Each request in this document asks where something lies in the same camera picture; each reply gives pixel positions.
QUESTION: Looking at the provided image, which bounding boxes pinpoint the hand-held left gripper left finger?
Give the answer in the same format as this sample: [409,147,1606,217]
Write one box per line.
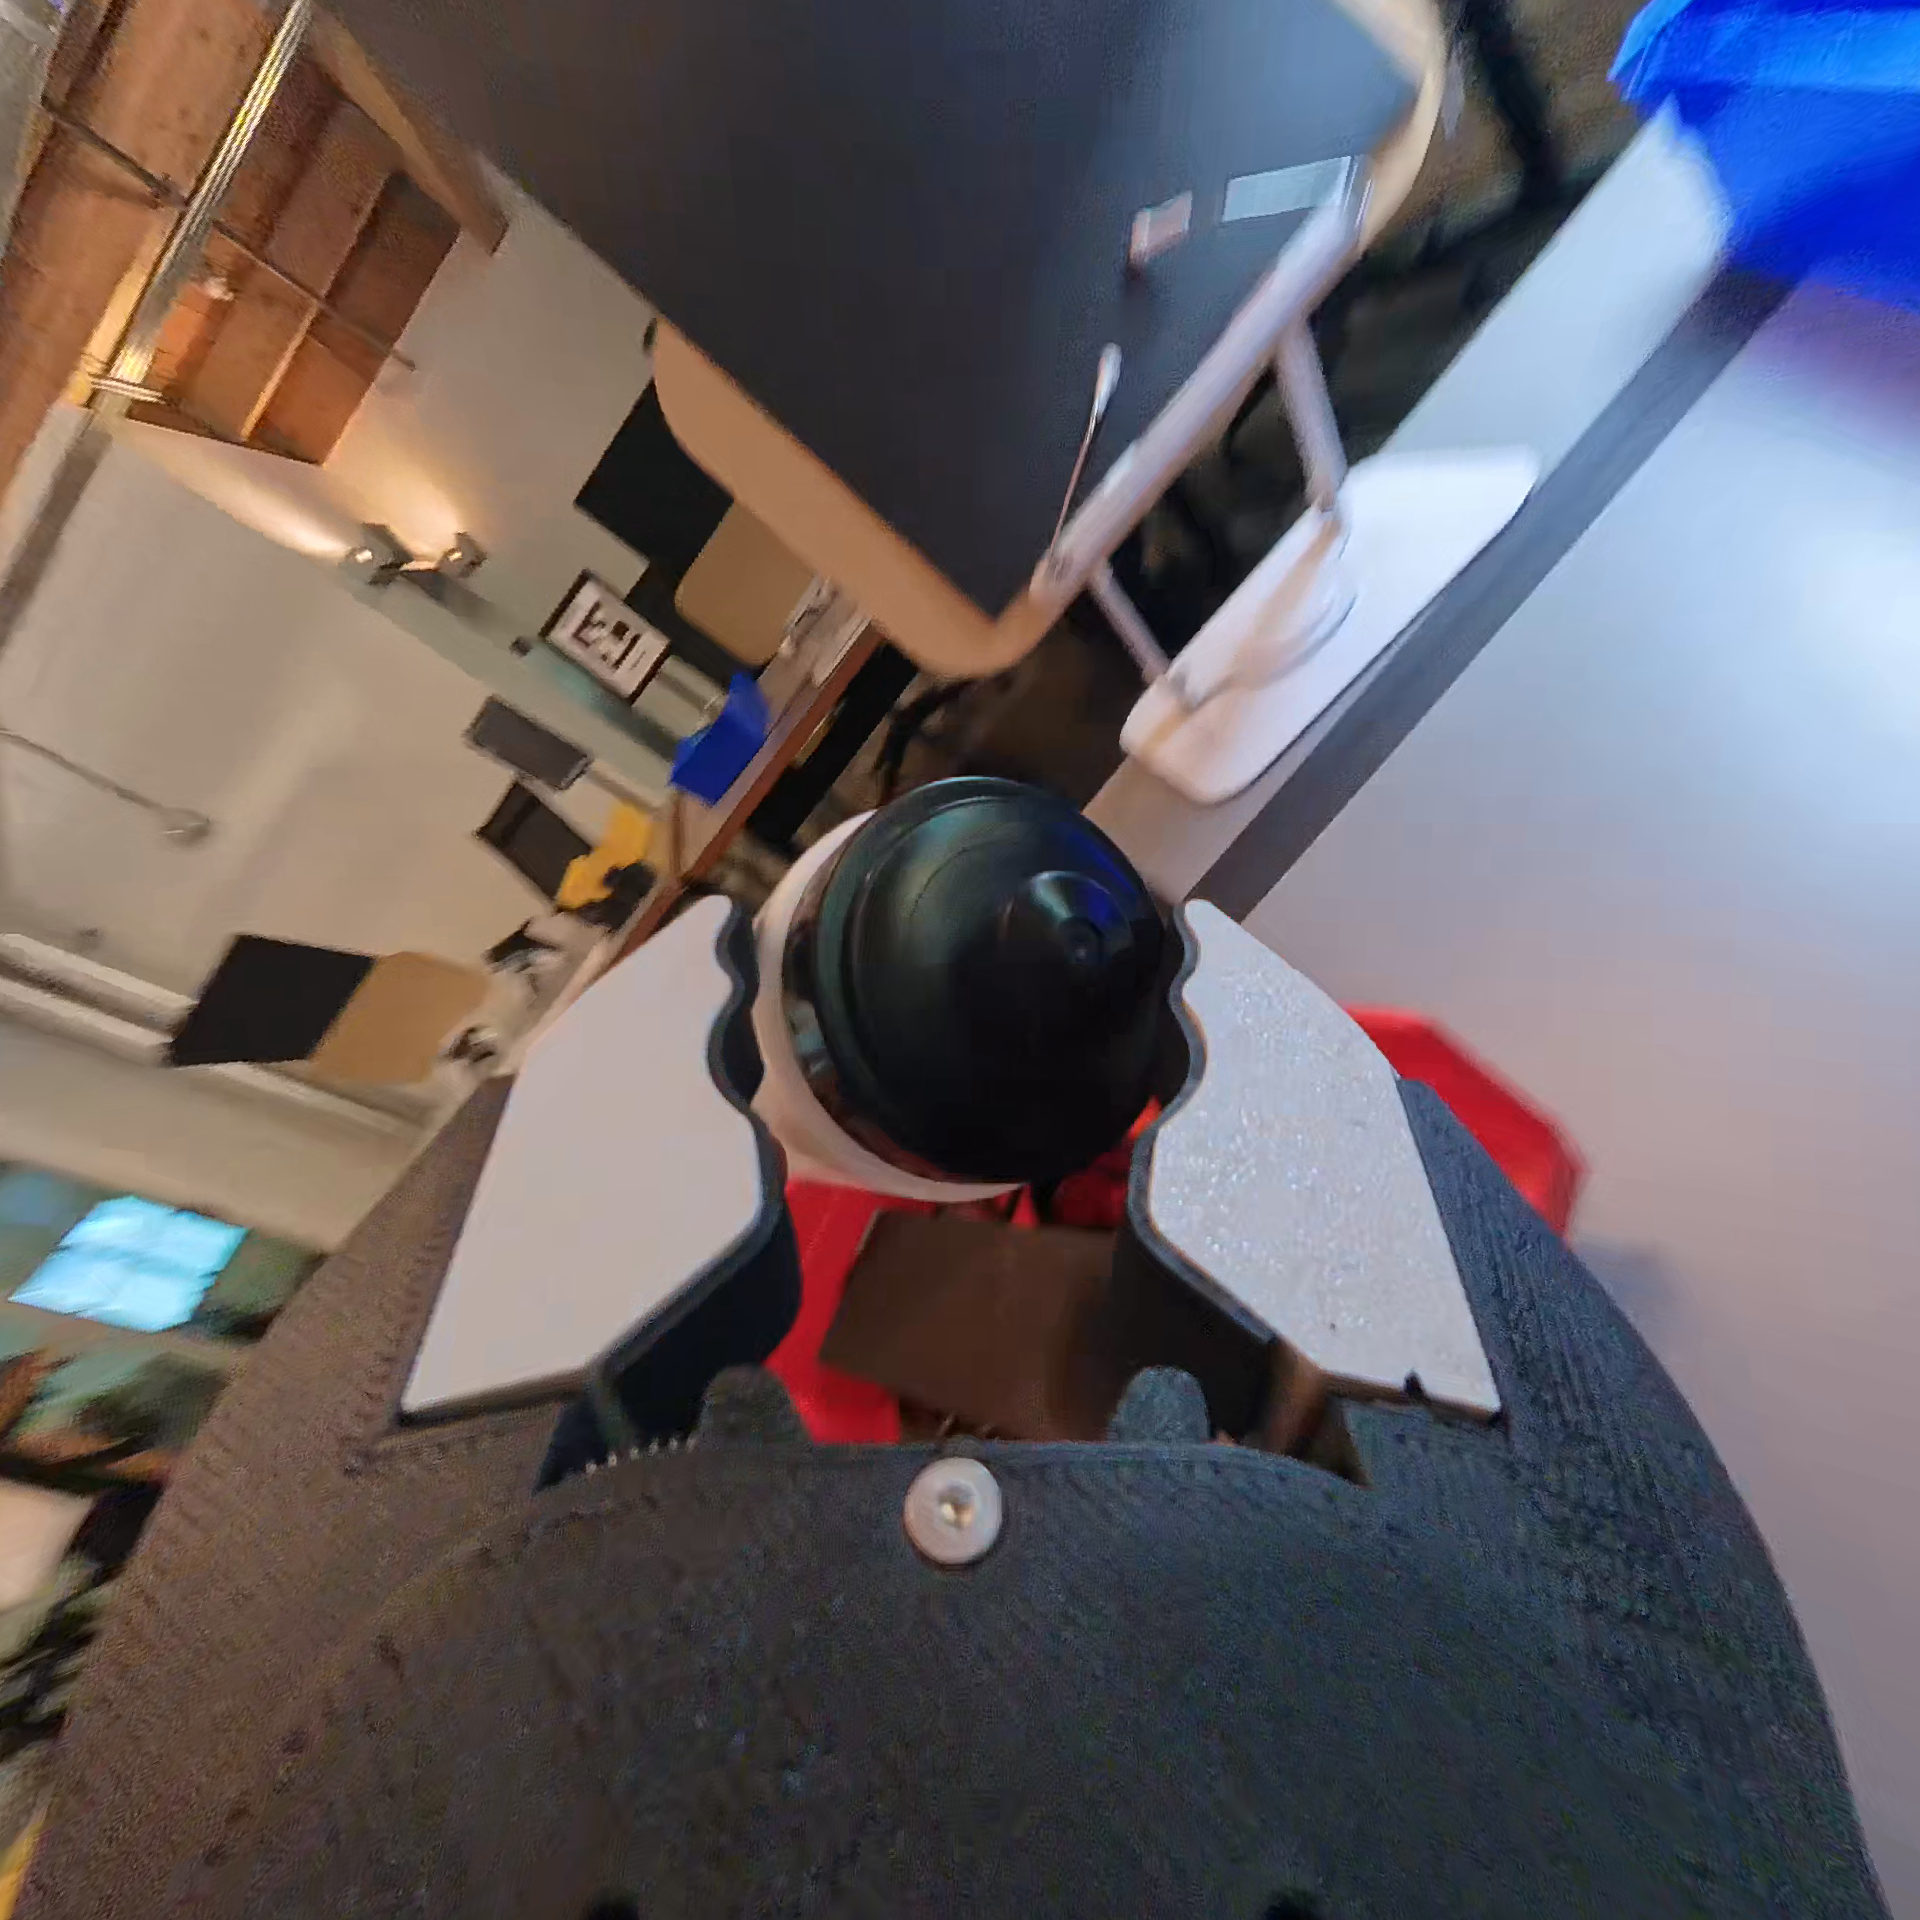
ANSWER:
[398,893,806,1468]

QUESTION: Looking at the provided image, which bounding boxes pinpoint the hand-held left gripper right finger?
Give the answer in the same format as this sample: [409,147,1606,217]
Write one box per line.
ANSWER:
[1126,897,1505,1489]

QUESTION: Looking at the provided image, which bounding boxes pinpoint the red plastic tray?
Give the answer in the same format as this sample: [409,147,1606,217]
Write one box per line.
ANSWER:
[774,1006,1594,1452]

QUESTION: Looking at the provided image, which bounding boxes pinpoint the white bottle black cap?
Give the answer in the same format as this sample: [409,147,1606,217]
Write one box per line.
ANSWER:
[748,776,1204,1205]

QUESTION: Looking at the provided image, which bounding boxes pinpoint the blue plastic bin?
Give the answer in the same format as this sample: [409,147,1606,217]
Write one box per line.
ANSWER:
[1609,0,1920,314]

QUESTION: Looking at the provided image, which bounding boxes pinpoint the yellow tool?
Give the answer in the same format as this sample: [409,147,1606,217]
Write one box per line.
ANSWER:
[552,808,666,921]

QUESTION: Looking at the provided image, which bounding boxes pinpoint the dark flat plate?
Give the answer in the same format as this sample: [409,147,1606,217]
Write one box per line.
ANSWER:
[822,1205,1311,1454]

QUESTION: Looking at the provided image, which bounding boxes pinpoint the black and beige panel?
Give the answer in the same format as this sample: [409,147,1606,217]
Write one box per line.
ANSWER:
[575,384,817,673]
[169,930,492,1088]

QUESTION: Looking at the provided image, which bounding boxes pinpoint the dark framed picture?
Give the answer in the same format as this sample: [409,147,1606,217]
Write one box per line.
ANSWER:
[464,697,596,792]

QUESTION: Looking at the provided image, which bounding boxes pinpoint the small blue bin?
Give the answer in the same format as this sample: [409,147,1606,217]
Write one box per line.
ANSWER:
[671,669,774,808]

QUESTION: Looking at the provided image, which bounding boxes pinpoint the black white marker sign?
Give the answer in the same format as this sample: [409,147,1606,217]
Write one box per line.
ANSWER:
[539,574,674,704]

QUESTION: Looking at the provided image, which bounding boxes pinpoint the black panel on white stand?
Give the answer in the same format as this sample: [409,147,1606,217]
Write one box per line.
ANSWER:
[320,0,1546,810]

